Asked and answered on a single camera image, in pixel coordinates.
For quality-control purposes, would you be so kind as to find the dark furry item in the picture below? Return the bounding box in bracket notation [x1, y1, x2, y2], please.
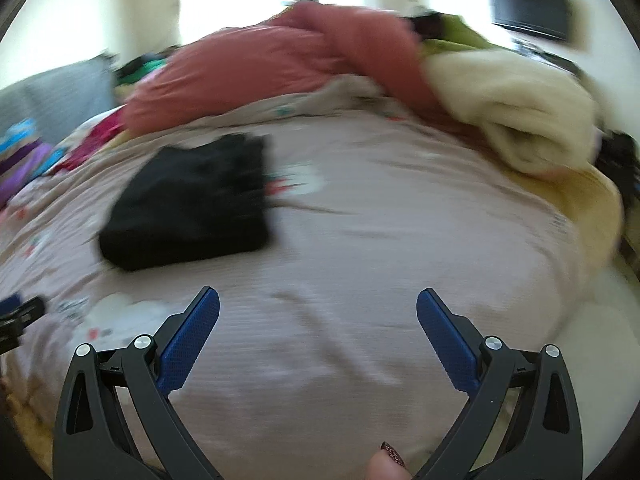
[406, 9, 447, 37]

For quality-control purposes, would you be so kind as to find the green plush cloth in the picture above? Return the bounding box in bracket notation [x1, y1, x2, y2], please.
[424, 11, 502, 57]

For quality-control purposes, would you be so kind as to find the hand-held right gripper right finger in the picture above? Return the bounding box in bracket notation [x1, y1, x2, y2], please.
[412, 287, 584, 480]

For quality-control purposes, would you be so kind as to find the person's right hand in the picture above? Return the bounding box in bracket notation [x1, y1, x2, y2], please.
[364, 440, 412, 480]

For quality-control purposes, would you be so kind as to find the dark cloth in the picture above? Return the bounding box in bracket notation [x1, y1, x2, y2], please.
[596, 129, 640, 197]

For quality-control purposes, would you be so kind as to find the black flat screen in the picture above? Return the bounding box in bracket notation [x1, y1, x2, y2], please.
[488, 0, 572, 43]

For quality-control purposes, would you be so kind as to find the grey quilted headboard cushion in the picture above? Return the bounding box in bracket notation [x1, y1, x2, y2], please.
[0, 54, 122, 132]

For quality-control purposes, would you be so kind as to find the white mattress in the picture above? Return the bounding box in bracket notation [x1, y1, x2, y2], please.
[500, 259, 640, 461]

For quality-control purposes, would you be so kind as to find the cream fleece blanket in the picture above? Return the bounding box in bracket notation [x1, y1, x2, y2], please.
[424, 46, 610, 179]

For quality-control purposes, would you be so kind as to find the striped pillow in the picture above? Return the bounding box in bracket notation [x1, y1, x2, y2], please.
[0, 119, 57, 207]

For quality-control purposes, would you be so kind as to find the red lace cloth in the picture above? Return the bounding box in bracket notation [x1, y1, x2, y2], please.
[54, 106, 129, 172]

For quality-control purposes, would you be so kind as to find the pile of folded clothes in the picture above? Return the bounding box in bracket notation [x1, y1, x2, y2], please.
[114, 51, 169, 87]

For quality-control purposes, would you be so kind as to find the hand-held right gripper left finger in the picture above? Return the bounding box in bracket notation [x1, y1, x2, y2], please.
[52, 286, 224, 480]

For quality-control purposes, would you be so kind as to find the pink duvet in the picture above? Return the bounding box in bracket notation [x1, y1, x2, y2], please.
[121, 0, 482, 137]

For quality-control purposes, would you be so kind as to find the pale yellow fleece blanket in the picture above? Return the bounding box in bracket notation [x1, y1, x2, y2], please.
[499, 164, 627, 273]

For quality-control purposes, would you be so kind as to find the black sweater with orange cuffs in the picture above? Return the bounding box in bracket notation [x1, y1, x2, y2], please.
[97, 131, 272, 273]

